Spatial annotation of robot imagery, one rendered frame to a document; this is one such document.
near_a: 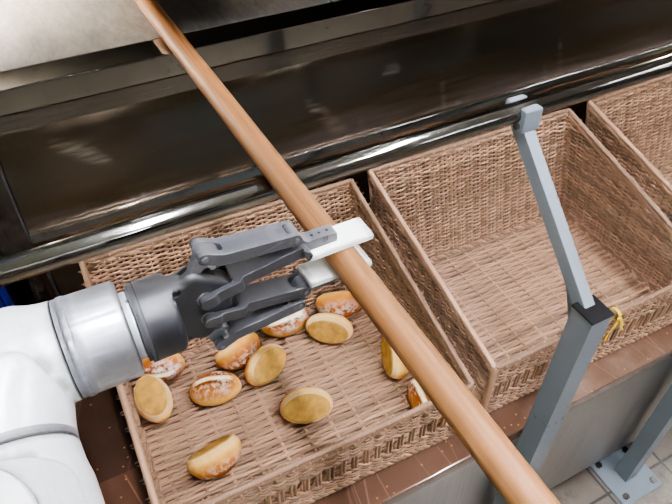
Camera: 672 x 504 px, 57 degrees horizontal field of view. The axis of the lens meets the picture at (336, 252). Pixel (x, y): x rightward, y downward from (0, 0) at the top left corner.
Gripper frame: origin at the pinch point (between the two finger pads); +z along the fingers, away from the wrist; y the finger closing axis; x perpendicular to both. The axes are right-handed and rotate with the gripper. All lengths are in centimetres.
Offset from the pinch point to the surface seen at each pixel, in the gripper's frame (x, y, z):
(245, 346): -35, 55, -2
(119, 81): -53, 4, -10
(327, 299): -38, 55, 18
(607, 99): -49, 35, 101
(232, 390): -28, 58, -7
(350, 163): -15.8, 2.8, 10.4
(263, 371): -29, 56, 0
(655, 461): 6, 119, 98
